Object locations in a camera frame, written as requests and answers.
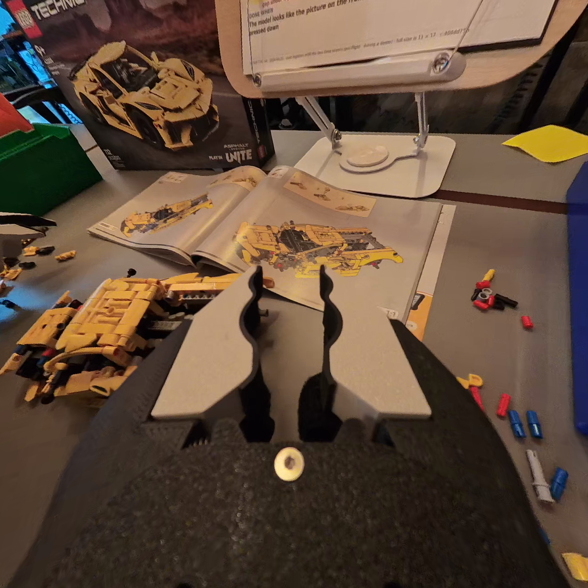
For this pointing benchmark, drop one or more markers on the yellow brick hood panel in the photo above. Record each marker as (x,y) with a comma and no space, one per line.
(46,327)

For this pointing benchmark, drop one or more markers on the blue plastic bin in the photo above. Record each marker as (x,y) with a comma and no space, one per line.
(579,298)

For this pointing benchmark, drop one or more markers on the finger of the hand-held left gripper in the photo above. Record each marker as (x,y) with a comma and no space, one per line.
(23,219)
(13,239)

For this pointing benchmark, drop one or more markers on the black toy car set box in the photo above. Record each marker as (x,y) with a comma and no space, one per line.
(138,138)

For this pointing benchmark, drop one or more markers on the green plastic bin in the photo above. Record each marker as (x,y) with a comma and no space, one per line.
(46,174)

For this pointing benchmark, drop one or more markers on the pile of small coloured bricks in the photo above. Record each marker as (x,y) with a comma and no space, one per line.
(533,422)

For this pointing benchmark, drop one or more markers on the pile of small yellow bricks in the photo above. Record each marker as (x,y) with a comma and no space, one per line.
(64,255)

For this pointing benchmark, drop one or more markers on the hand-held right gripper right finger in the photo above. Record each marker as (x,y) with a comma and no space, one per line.
(376,367)

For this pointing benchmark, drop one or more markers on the yellow brick model car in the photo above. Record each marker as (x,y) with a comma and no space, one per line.
(115,312)

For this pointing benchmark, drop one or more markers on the white printed sheet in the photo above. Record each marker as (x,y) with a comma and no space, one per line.
(367,27)

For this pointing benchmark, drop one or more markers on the yellow sticky label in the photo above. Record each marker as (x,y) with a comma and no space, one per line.
(546,144)
(576,566)

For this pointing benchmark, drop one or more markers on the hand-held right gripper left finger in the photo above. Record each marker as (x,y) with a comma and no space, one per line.
(206,367)

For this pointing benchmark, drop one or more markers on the orange plastic tote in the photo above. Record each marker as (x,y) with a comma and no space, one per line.
(11,117)

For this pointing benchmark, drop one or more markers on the instruction booklet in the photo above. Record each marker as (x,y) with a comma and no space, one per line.
(321,220)

